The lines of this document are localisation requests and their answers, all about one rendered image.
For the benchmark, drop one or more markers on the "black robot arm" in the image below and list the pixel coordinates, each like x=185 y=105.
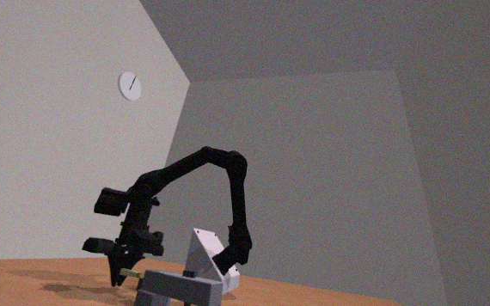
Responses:
x=140 y=197

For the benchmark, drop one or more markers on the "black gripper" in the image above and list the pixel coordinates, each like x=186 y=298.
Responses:
x=116 y=252

